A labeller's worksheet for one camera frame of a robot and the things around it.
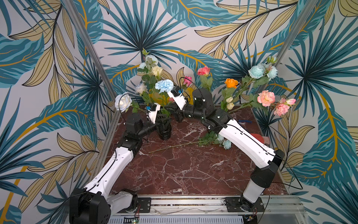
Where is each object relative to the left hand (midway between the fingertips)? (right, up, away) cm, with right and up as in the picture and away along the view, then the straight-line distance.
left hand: (169, 118), depth 71 cm
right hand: (-1, +6, -7) cm, 10 cm away
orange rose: (+34, +9, +11) cm, 37 cm away
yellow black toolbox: (-7, +12, +8) cm, 16 cm away
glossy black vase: (-1, -5, -5) cm, 7 cm away
